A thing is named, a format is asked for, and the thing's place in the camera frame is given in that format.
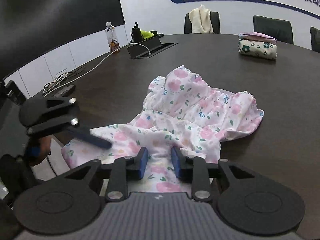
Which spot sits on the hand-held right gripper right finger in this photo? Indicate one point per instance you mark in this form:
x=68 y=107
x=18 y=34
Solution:
x=176 y=163

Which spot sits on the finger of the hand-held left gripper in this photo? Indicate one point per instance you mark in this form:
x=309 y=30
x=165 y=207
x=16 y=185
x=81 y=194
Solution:
x=97 y=142

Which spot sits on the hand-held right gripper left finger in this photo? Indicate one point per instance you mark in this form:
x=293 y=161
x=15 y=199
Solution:
x=143 y=163

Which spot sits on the pink floral garment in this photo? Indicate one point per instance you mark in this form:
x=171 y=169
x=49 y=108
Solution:
x=187 y=120

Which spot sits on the person's left hand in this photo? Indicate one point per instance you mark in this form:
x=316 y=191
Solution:
x=45 y=147

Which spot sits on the tea drink bottle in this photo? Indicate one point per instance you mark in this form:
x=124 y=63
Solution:
x=113 y=38

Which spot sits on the black walkie-talkie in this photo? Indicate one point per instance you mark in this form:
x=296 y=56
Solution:
x=136 y=33

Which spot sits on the folded green flower garment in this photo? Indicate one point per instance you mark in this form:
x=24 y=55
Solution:
x=257 y=48

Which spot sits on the cream cloth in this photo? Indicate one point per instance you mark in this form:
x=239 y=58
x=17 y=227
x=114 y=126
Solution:
x=200 y=21

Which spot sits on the black office chair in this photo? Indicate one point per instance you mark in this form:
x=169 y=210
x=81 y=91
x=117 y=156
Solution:
x=272 y=28
x=315 y=38
x=215 y=22

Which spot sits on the folded pink garment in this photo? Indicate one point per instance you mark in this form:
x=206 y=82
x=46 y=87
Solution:
x=257 y=37

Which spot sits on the black wall screen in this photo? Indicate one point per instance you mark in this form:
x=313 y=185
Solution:
x=50 y=12

